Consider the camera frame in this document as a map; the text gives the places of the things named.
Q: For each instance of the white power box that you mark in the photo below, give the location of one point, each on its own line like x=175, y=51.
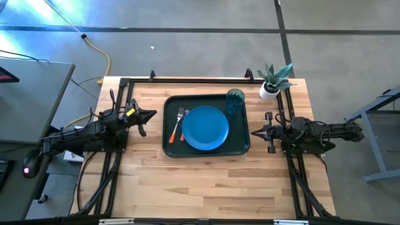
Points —
x=72, y=156

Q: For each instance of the grey desk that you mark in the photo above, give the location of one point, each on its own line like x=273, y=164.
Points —
x=28, y=103

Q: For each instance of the dark green plastic tray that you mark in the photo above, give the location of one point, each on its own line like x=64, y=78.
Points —
x=237, y=137

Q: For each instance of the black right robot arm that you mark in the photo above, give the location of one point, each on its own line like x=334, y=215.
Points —
x=325, y=132

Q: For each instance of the grey metal stand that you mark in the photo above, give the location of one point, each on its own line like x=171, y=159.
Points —
x=372, y=137

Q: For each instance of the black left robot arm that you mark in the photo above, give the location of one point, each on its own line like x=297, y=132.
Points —
x=84, y=134

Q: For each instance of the green plant white pot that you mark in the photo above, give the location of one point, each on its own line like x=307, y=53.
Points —
x=271, y=87

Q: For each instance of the black caster wheel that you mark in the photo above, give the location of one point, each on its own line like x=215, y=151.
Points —
x=42, y=199

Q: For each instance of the black aluminium table frame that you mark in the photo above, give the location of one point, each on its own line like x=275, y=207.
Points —
x=120, y=175

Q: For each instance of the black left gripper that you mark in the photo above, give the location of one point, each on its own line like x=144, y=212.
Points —
x=132, y=117

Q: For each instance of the silver metal bracket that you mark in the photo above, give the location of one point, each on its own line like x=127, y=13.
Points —
x=115, y=221
x=290, y=222

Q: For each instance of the black keyboard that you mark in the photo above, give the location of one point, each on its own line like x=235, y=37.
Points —
x=4, y=175

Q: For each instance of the blue round plate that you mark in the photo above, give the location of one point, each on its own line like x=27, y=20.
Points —
x=205, y=128

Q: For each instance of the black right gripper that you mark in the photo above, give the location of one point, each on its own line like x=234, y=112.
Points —
x=276, y=132

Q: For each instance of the black computer mouse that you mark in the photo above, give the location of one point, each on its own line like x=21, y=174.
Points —
x=31, y=164

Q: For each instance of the black device red screen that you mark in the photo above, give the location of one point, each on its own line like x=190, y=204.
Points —
x=6, y=76

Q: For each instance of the teal translucent plastic cup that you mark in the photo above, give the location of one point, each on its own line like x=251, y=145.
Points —
x=235, y=100

